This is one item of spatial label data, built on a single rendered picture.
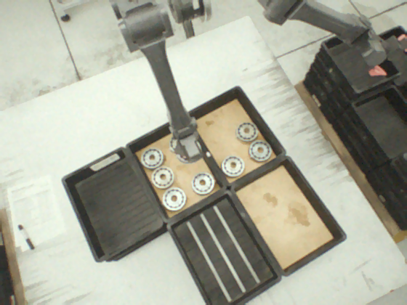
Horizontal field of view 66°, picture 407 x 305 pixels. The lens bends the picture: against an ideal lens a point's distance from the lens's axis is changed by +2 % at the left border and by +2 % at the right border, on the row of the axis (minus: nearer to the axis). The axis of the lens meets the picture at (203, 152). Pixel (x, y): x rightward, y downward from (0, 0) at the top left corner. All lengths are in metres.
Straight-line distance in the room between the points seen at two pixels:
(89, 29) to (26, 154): 1.57
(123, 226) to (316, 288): 0.88
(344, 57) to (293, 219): 1.22
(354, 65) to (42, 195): 1.95
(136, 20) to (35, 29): 2.63
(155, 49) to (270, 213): 0.90
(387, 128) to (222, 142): 1.15
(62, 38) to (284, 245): 2.53
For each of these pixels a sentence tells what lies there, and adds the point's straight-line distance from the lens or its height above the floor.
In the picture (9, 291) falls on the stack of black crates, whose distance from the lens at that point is 2.35.
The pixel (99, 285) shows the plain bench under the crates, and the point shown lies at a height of 0.70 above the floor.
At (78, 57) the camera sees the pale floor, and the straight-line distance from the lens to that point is 2.95.
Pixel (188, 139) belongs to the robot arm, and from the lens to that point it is 1.00.
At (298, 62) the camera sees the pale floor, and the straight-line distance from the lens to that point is 2.76.
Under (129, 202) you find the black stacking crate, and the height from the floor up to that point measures 0.83.
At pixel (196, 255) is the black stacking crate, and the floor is 0.83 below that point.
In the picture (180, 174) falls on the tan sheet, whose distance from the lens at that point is 1.41.
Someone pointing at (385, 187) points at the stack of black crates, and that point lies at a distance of 2.22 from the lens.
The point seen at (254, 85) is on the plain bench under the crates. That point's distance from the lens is 1.75.
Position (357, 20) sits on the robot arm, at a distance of 1.17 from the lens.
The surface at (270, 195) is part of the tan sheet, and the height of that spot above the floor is 0.83.
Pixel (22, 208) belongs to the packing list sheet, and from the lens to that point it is 1.77.
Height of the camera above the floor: 2.19
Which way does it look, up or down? 71 degrees down
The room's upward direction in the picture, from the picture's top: 6 degrees counter-clockwise
